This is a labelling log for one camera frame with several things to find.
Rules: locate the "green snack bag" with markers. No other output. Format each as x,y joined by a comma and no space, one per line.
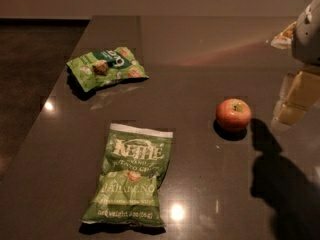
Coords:
99,69

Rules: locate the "green Kettle jalapeno chips bag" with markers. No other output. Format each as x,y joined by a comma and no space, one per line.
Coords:
134,165

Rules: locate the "red apple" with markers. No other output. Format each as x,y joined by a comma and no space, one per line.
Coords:
233,115

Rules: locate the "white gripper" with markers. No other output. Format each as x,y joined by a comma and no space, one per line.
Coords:
307,37

